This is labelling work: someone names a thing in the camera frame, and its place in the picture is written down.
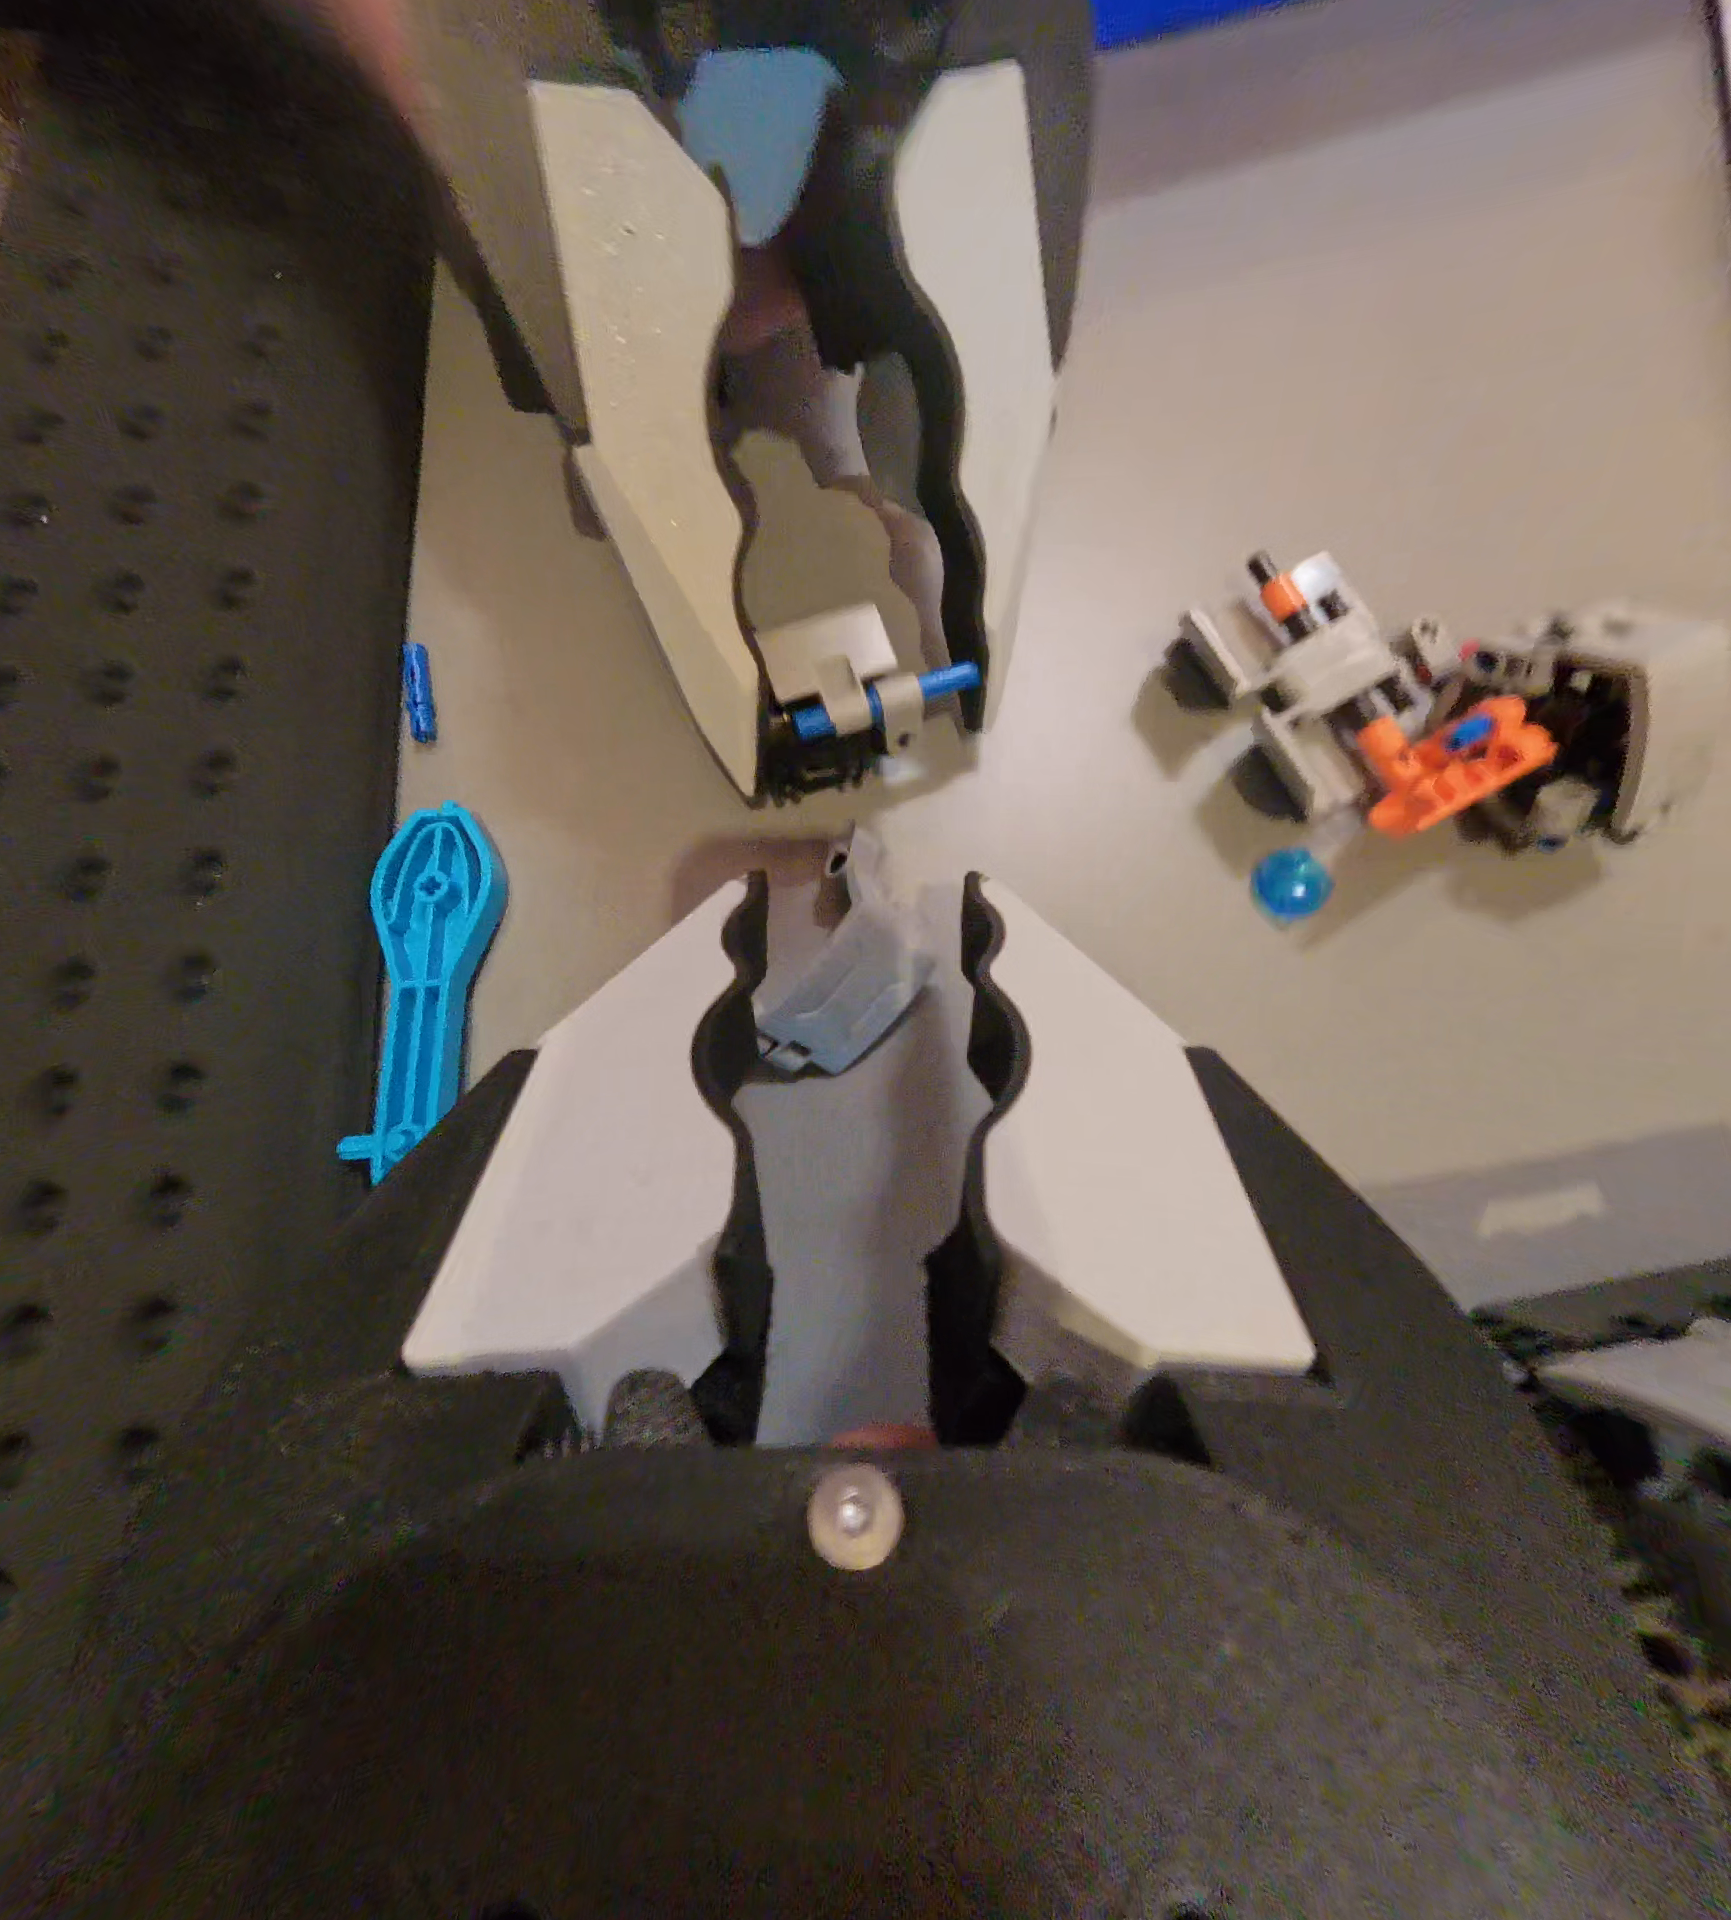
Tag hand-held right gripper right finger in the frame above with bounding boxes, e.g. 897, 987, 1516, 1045
925, 871, 1319, 1398

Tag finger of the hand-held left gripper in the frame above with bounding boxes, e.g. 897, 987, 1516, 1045
859, 54, 1061, 740
521, 76, 813, 801

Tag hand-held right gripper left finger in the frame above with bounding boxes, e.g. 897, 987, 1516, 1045
401, 871, 777, 1398

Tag grey bracket brick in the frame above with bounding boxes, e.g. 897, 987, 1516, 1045
751, 828, 945, 1077

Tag light blue paddle piece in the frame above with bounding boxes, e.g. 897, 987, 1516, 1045
337, 805, 509, 1185

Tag blue storage bin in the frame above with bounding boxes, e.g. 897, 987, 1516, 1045
1091, 0, 1317, 51

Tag black dimpled foam mat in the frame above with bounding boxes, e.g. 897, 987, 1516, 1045
0, 46, 453, 1920

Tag small grey orange brick assembly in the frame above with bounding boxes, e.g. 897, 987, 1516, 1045
1177, 551, 1731, 855

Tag large grey tracked brick vehicle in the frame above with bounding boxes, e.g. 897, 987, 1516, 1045
1464, 1247, 1731, 1920

